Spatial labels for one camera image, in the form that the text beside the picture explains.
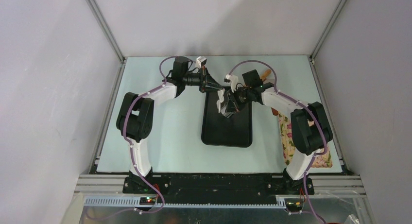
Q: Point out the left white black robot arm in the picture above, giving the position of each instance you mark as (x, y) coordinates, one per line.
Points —
(135, 118)

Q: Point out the white dough ball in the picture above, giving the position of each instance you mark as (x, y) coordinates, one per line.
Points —
(220, 99)

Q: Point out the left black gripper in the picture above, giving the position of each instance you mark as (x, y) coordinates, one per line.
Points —
(207, 82)

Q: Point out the black baking tray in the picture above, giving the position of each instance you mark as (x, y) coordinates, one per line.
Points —
(217, 130)

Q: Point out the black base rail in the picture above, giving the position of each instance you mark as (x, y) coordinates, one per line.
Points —
(217, 188)

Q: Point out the metal spatula with red handle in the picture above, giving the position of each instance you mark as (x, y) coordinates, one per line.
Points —
(274, 112)

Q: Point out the aluminium frame with cable duct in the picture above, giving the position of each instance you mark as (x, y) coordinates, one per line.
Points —
(106, 189)

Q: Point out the floral cloth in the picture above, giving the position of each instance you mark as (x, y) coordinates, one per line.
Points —
(285, 127)

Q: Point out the small round metal cup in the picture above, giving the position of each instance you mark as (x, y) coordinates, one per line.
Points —
(229, 110)

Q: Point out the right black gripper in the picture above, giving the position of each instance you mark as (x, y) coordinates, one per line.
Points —
(231, 96)

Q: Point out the wooden dough roller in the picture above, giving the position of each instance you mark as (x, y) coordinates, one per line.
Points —
(265, 74)

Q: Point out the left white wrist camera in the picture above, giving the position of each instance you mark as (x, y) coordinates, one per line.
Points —
(200, 62)

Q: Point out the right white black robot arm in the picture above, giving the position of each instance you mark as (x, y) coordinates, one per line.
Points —
(309, 130)

